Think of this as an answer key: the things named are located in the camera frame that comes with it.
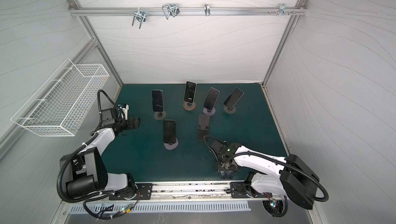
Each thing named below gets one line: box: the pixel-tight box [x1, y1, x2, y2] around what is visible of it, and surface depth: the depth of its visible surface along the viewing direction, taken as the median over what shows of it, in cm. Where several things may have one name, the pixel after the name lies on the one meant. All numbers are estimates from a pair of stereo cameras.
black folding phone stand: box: [196, 113, 210, 140], surface depth 90 cm
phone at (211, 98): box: [203, 86, 221, 111], surface depth 99 cm
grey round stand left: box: [153, 110, 167, 121], surface depth 104 cm
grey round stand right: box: [223, 105, 237, 115], surface depth 107 cm
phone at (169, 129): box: [162, 119, 177, 144], surface depth 84 cm
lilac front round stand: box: [163, 137, 179, 151], surface depth 90 cm
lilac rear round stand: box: [202, 107, 217, 117], surface depth 106 cm
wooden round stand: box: [183, 100, 197, 111], surface depth 109 cm
